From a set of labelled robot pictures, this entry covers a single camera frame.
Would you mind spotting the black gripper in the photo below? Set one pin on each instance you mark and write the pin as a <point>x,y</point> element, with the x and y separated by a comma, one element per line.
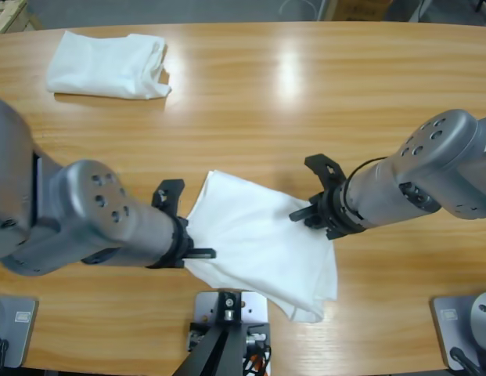
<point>338,217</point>
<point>180,244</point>

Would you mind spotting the white t-shirt with black logo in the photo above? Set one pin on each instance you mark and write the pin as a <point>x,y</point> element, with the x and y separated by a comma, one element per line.
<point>258,243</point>

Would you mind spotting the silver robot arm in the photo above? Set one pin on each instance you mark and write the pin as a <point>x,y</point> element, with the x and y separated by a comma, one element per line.
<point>422,176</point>
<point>90,219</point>

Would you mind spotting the brown cardboard box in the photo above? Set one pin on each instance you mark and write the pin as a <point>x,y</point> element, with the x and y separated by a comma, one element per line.
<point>364,9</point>

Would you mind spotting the grey metal stand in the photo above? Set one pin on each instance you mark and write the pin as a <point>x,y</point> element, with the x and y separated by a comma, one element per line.
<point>416,11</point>

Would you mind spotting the wooden pallet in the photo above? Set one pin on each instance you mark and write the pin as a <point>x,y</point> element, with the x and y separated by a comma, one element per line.
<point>11,15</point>

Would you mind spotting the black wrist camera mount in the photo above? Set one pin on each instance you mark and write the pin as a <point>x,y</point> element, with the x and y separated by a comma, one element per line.
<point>325,168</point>
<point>170,194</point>

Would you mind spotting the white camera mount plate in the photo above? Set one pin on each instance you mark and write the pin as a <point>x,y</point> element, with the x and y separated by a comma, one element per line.
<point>205,309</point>

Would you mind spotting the dark camera mount post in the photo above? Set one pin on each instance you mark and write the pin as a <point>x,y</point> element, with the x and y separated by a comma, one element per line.
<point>227,344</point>

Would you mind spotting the black mount clamp bracket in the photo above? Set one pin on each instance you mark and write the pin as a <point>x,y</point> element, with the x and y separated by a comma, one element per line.
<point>262,327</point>

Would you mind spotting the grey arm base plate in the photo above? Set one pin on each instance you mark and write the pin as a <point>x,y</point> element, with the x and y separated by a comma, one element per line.
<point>448,329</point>
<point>19,337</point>

